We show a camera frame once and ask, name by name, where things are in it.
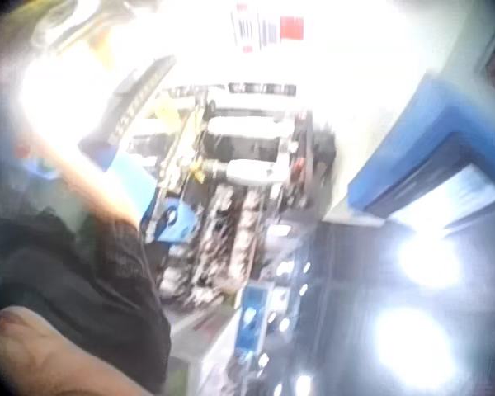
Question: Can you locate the blue plastic tag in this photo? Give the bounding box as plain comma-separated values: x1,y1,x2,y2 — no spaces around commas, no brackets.
153,199,200,245

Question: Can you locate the blue sheet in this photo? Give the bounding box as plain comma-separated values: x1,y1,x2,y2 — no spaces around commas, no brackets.
105,154,161,219

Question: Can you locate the control panel with round buttons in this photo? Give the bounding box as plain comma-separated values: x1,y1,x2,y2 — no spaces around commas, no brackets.
214,243,319,396

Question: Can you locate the black ribbed bar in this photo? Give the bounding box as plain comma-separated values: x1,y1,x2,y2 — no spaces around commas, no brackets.
78,54,178,166

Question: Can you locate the white label with red square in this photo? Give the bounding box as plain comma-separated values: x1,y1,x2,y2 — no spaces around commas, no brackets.
229,2,306,54

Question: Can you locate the blue machine housing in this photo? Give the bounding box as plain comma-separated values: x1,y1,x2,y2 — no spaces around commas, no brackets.
346,76,495,229

